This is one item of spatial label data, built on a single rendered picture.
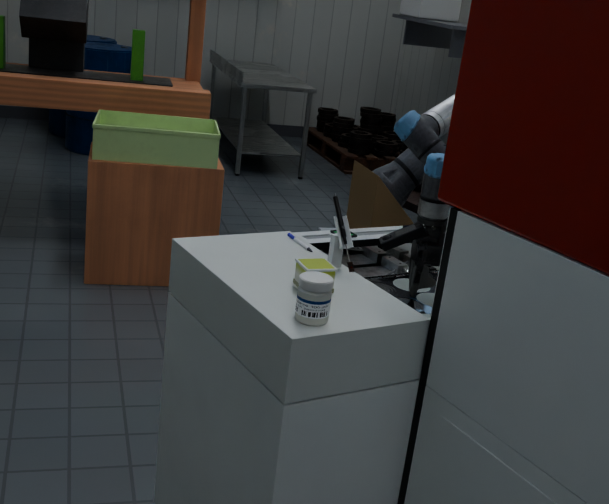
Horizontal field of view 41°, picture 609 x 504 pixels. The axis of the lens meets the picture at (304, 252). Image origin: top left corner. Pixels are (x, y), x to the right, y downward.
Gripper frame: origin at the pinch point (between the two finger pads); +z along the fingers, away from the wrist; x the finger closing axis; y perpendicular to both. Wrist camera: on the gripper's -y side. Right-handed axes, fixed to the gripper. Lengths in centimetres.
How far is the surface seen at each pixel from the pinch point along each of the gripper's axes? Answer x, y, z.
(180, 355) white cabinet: 1, -56, 23
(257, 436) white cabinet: -37, -37, 22
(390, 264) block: 25.2, -1.0, 1.8
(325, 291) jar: -37.5, -26.4, -12.5
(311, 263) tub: -18.7, -27.9, -11.6
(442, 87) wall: 599, 142, 13
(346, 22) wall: 698, 52, -33
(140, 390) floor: 105, -77, 92
